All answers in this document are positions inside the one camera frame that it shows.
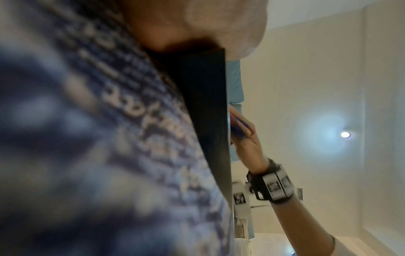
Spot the black wrist band with markers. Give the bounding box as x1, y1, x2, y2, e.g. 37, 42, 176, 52
246, 157, 297, 205

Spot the small blue packet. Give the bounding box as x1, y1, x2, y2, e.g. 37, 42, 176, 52
230, 116, 256, 139

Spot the person's right forearm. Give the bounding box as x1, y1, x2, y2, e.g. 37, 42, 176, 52
269, 192, 336, 256

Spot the person's left hand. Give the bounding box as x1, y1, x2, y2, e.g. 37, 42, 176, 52
118, 0, 269, 59

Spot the black shelf board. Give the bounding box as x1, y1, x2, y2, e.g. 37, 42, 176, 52
146, 47, 237, 241

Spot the person's right hand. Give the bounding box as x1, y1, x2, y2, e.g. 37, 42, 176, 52
228, 105, 270, 175

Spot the white box with marker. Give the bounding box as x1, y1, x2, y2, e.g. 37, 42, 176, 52
232, 181, 254, 226

